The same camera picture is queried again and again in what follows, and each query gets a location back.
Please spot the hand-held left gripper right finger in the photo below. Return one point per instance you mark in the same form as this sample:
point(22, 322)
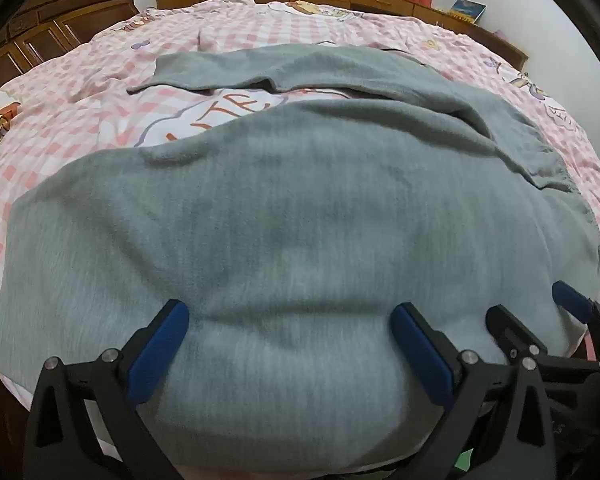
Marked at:
point(424, 355)

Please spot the dark wooden wardrobe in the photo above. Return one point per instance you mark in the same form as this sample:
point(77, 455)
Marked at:
point(45, 25)

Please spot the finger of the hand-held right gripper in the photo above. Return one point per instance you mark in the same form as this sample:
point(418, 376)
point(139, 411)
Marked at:
point(572, 300)
point(506, 326)

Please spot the blue book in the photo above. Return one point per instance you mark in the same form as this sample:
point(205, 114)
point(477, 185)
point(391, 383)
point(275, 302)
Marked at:
point(467, 10)

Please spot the pink checkered printed blanket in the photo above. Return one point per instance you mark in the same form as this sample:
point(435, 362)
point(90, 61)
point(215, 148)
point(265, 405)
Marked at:
point(105, 85)

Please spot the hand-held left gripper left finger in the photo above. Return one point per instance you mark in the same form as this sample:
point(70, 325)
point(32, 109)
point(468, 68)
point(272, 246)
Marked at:
point(161, 347)

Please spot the small purple object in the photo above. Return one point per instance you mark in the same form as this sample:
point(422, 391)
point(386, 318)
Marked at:
point(501, 35)

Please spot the grey pants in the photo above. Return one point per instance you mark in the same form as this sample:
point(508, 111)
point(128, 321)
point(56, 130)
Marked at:
point(300, 210)

